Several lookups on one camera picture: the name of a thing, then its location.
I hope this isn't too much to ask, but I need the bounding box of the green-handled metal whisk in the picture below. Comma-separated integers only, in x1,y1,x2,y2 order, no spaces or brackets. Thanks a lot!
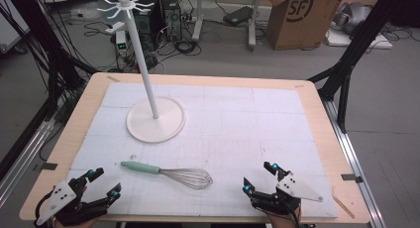
120,160,214,190

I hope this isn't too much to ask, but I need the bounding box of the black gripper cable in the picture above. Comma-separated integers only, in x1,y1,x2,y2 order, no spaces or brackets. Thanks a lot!
33,185,57,228

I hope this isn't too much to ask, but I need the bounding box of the brown cardboard box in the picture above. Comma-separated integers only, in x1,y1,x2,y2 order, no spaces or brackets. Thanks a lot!
264,0,347,52

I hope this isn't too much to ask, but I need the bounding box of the person's left hand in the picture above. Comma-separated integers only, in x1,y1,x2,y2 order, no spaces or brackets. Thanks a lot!
49,215,102,228

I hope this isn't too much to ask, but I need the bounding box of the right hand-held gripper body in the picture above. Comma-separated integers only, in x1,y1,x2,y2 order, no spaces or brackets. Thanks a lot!
250,172,325,220

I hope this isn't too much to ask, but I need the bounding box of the flat black device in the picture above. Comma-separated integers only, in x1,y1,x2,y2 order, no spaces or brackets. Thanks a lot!
222,5,255,27

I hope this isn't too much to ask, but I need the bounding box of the white hook stand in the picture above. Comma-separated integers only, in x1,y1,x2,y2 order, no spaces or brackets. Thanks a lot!
96,0,187,145

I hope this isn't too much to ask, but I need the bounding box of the person's right hand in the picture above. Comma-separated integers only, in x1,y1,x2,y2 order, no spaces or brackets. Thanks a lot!
262,211,301,228

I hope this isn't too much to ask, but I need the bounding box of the aluminium rail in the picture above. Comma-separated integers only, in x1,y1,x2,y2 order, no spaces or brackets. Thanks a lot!
0,118,56,210
321,98,388,228

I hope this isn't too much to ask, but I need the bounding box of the white metal stand leg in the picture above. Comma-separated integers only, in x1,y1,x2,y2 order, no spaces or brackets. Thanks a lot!
191,0,204,43
247,0,265,53

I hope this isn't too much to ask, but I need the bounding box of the white gridded mat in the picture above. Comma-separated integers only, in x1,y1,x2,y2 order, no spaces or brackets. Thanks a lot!
65,81,340,219

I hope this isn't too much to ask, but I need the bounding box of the coiled black cable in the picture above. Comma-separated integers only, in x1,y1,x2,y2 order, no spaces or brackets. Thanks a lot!
172,39,203,57

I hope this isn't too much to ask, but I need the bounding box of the black computer tower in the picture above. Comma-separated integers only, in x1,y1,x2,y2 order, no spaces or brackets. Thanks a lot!
132,0,163,53
159,0,183,43

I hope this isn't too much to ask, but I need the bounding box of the grey metal bracket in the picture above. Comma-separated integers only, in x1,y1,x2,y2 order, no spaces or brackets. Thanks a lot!
32,161,59,172
340,172,365,184

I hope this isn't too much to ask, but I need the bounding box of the thin wooden strip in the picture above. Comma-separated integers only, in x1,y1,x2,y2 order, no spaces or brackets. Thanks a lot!
332,195,357,220

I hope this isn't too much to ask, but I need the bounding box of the grey bag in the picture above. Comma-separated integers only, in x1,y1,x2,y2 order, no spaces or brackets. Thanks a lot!
332,1,373,37

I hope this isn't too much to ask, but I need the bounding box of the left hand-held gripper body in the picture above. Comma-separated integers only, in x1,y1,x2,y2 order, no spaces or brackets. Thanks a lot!
34,176,112,228

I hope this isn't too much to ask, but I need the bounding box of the power supply with green display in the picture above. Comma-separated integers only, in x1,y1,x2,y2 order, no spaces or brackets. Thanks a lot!
115,30,129,57

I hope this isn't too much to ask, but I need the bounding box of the white flat board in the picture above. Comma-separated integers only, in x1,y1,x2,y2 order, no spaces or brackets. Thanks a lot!
324,29,394,51

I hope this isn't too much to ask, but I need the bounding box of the black metal frame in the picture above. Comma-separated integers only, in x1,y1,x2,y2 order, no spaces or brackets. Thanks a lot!
0,0,99,123
306,0,408,135

